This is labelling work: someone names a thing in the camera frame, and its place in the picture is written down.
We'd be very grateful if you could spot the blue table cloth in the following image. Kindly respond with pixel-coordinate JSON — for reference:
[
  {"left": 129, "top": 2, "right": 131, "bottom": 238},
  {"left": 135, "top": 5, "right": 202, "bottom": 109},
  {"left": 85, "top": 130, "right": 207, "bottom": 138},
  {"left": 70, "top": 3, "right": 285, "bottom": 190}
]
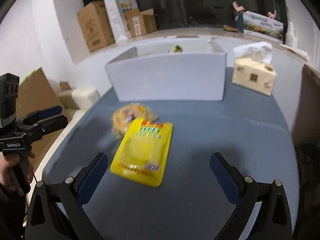
[{"left": 42, "top": 67, "right": 300, "bottom": 240}]

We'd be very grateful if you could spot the person's left hand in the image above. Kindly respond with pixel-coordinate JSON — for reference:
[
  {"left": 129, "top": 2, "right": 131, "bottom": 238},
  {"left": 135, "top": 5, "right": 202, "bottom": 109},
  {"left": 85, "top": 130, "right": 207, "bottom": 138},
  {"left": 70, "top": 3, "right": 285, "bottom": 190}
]
[{"left": 1, "top": 151, "right": 35, "bottom": 191}]

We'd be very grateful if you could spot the white plastic bottle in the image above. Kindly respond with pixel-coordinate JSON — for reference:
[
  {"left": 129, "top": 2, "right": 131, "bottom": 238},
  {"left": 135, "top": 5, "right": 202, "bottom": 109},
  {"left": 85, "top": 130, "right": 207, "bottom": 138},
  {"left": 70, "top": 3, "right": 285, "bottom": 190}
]
[{"left": 286, "top": 22, "right": 298, "bottom": 48}]

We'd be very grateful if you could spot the white cardboard storage box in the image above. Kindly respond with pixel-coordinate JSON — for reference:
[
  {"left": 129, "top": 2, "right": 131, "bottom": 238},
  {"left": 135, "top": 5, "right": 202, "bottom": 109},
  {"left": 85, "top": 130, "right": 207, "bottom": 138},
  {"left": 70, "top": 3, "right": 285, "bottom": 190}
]
[{"left": 105, "top": 38, "right": 227, "bottom": 102}]

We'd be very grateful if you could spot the white dotted paper bag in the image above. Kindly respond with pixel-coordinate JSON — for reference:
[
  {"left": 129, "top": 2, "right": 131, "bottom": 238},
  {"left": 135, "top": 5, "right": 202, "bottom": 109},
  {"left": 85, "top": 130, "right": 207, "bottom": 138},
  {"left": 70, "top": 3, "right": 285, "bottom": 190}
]
[{"left": 103, "top": 0, "right": 138, "bottom": 43}]

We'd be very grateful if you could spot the tall brown cardboard box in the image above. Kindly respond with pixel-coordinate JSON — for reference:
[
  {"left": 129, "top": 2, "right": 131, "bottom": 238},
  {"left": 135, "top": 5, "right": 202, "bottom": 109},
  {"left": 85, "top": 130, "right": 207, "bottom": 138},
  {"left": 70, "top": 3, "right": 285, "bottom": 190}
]
[{"left": 77, "top": 1, "right": 114, "bottom": 52}]

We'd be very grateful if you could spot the landscape printed gift box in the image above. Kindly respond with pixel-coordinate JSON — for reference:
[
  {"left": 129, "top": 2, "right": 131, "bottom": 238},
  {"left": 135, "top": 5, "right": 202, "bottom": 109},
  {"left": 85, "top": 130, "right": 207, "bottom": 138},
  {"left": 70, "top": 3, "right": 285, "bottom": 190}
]
[{"left": 235, "top": 11, "right": 284, "bottom": 44}]

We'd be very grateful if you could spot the small open cardboard box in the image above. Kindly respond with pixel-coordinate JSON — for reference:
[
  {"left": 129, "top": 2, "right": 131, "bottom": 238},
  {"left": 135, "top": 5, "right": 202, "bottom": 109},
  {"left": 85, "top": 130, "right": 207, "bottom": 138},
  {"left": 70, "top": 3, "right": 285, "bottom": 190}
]
[{"left": 124, "top": 8, "right": 157, "bottom": 37}]

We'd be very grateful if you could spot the brown packet on ledge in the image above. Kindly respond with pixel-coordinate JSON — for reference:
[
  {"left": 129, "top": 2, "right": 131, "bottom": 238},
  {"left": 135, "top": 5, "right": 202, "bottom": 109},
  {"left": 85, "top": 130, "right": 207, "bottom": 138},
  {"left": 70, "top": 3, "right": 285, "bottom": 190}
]
[{"left": 222, "top": 25, "right": 239, "bottom": 33}]

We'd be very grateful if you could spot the yellow snack packet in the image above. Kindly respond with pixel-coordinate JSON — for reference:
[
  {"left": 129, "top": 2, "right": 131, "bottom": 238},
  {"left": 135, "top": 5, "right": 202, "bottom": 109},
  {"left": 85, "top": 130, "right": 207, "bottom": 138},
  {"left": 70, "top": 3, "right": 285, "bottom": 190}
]
[{"left": 110, "top": 118, "right": 174, "bottom": 187}]

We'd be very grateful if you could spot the yellow green snack bag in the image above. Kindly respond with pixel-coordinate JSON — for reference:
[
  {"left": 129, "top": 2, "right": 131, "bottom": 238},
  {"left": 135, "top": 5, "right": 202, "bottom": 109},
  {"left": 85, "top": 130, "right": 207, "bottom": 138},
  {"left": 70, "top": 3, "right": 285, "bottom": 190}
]
[{"left": 167, "top": 45, "right": 183, "bottom": 53}]

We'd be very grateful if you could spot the wooden side table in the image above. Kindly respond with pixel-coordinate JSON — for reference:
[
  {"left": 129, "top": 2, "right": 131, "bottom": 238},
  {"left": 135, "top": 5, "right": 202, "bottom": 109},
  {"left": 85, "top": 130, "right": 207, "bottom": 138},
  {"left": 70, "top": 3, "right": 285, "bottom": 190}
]
[{"left": 301, "top": 64, "right": 319, "bottom": 96}]

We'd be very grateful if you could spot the small yellow Kuromi snack bag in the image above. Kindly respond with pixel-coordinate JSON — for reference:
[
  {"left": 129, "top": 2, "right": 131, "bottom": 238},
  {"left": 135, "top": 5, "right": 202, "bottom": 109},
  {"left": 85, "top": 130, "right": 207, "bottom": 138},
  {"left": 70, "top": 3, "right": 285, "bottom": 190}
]
[{"left": 111, "top": 102, "right": 158, "bottom": 139}]

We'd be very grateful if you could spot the beige tissue pack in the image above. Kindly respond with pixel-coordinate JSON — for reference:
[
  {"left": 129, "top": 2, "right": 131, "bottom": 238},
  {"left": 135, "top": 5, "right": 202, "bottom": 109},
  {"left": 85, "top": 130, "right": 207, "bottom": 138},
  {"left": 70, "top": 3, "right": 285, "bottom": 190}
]
[{"left": 232, "top": 42, "right": 277, "bottom": 96}]

